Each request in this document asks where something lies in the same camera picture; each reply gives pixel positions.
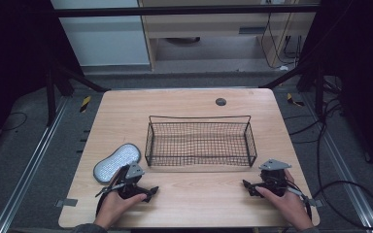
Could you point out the grey eye mask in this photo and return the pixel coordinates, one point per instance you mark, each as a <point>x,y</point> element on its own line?
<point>116,162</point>

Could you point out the black horizontal bar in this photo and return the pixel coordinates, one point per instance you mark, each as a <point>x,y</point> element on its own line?
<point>175,11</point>

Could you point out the light wooden shelf unit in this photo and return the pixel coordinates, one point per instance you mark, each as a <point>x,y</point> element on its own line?
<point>207,27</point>

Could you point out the round grey table grommet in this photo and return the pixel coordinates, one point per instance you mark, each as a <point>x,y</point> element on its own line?
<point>220,102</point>

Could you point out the dark curtain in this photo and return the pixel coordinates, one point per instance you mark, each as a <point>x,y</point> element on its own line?
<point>362,64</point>
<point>13,64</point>

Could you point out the grey tape piece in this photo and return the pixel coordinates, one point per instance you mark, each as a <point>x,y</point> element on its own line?
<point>315,203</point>
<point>66,203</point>

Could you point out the metal floor rail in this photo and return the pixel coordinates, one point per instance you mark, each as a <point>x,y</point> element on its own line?
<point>29,165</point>
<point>346,174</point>

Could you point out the person's right hand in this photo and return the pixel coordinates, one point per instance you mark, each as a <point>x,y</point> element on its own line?
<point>286,205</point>

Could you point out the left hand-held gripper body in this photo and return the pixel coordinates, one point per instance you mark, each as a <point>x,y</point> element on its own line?
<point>132,181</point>

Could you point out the white cabinet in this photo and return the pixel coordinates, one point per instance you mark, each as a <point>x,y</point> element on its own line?
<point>103,35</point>

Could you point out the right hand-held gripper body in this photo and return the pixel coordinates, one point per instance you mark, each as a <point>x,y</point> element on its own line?
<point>273,181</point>

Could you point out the yellow black tape strip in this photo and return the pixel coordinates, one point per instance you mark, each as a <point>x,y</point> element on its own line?
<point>293,100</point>
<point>85,104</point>

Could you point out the person's left hand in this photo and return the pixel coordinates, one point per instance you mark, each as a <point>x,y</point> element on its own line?
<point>113,207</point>

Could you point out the black metal stand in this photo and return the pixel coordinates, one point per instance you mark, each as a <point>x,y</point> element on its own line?
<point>55,84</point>
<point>317,84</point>

